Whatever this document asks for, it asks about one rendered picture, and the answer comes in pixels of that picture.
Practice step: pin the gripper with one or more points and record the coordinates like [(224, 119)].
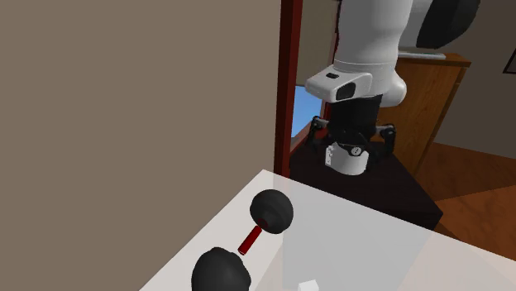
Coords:
[(354, 117)]

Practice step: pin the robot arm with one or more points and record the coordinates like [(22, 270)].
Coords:
[(369, 36)]

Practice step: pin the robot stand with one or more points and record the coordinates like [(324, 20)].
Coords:
[(383, 193)]

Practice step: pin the brown wooden cabinet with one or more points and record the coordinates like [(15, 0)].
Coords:
[(427, 113)]

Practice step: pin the red framed window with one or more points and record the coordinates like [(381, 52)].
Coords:
[(287, 80)]

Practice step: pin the small white cube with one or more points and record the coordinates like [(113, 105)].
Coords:
[(309, 286)]

